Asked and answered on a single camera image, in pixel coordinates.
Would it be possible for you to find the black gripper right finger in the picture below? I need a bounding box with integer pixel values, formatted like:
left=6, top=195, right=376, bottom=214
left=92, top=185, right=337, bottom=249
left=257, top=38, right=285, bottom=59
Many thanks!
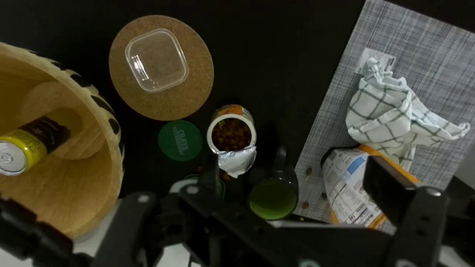
left=385, top=185, right=450, bottom=267

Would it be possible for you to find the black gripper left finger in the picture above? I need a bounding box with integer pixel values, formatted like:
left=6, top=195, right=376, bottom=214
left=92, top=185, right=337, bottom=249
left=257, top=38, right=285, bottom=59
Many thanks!
left=89, top=189, right=166, bottom=267

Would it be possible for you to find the large wooden patterned bowl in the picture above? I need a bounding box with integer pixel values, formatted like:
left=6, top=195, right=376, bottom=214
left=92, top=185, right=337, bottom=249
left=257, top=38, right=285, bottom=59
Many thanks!
left=0, top=41, right=126, bottom=240

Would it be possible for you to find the black box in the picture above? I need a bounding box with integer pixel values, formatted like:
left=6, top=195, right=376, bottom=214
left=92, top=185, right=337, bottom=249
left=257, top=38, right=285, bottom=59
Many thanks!
left=361, top=155, right=420, bottom=226

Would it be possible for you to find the white and orange paper package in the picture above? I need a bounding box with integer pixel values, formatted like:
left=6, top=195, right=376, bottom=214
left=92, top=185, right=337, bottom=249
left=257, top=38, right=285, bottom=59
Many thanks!
left=319, top=143, right=422, bottom=232

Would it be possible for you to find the green round lid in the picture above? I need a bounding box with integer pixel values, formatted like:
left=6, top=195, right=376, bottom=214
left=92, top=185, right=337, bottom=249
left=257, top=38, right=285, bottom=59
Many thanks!
left=157, top=118, right=205, bottom=163

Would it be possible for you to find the white checked dish cloth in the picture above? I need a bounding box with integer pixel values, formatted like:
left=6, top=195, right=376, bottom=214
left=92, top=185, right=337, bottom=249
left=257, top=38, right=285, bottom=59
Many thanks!
left=344, top=56, right=472, bottom=171

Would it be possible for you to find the white cup with dark contents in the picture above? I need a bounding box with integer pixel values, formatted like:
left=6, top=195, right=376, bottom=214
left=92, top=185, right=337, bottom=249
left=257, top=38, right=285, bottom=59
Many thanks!
left=205, top=102, right=258, bottom=179

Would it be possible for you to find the round cork mat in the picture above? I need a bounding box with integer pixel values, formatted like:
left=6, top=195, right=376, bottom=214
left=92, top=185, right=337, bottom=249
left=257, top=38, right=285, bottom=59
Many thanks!
left=107, top=13, right=215, bottom=122

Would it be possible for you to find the grey checked placemat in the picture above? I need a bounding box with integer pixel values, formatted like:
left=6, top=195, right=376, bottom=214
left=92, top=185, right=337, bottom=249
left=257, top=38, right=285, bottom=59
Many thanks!
left=293, top=0, right=475, bottom=223

